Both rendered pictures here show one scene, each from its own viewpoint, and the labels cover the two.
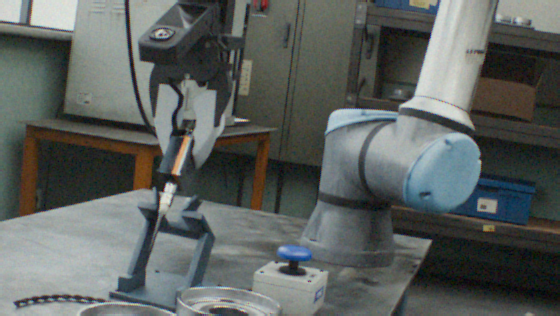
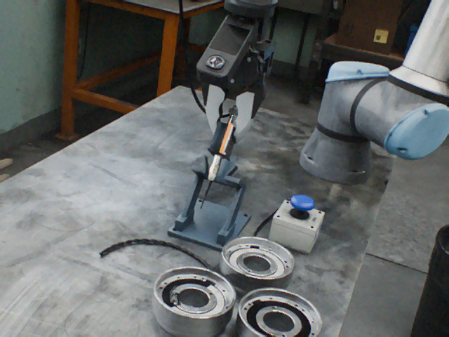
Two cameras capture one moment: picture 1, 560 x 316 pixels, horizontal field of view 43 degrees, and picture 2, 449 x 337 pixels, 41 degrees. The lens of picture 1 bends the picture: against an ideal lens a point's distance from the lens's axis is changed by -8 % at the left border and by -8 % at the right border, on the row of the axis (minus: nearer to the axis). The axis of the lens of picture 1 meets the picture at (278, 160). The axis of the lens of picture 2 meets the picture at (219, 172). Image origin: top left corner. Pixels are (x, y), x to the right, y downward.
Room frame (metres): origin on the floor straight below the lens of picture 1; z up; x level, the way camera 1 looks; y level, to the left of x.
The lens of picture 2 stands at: (0.01, 0.09, 1.30)
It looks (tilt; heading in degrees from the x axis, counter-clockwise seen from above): 25 degrees down; 1
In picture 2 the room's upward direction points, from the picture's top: 10 degrees clockwise
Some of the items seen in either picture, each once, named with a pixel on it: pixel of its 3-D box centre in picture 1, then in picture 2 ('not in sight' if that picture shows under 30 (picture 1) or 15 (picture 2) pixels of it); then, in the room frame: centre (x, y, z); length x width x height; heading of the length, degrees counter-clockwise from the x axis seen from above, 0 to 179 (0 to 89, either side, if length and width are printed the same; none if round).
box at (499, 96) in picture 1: (501, 84); not in sight; (4.12, -1.18, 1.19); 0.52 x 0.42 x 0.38; 74
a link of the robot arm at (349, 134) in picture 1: (365, 151); (355, 95); (1.19, -0.13, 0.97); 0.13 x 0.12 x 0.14; 35
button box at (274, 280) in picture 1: (291, 287); (297, 224); (0.87, -0.03, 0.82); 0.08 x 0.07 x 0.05; 164
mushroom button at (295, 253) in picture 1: (292, 268); (299, 211); (0.87, -0.03, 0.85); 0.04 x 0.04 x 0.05
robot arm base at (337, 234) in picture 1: (351, 225); (339, 147); (1.19, -0.12, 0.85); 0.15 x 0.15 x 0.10
